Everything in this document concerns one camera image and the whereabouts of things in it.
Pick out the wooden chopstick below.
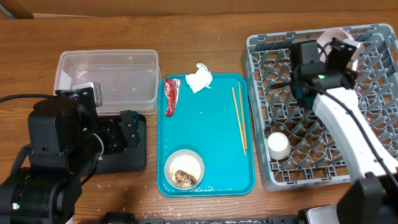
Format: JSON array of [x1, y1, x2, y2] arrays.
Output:
[[238, 82, 248, 154], [231, 87, 246, 156]]

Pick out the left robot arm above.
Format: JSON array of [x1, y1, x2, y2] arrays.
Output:
[[1, 87, 146, 223]]

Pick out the teal plastic tray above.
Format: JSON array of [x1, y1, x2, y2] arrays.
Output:
[[157, 73, 256, 197]]

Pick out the metal bowl with food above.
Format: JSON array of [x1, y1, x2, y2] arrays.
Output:
[[164, 149, 205, 190]]

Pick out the crumpled white napkin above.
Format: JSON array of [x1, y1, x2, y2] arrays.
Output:
[[185, 63, 213, 93]]

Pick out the red foil wrapper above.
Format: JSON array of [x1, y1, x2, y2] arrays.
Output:
[[164, 78, 182, 117]]

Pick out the clear plastic bin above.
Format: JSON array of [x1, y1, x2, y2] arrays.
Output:
[[53, 50, 160, 116]]

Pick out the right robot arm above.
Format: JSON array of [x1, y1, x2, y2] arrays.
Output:
[[289, 37, 397, 223]]

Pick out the grey dish rack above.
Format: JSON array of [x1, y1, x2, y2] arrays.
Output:
[[242, 24, 397, 192]]

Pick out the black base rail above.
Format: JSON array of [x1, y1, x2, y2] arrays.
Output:
[[77, 208, 299, 224]]

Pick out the large white plate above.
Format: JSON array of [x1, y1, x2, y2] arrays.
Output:
[[317, 27, 363, 71]]

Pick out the black waste bin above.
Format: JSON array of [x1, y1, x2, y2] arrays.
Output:
[[96, 113, 147, 175]]

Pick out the white paper cup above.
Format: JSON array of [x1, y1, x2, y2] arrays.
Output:
[[267, 132, 291, 160]]

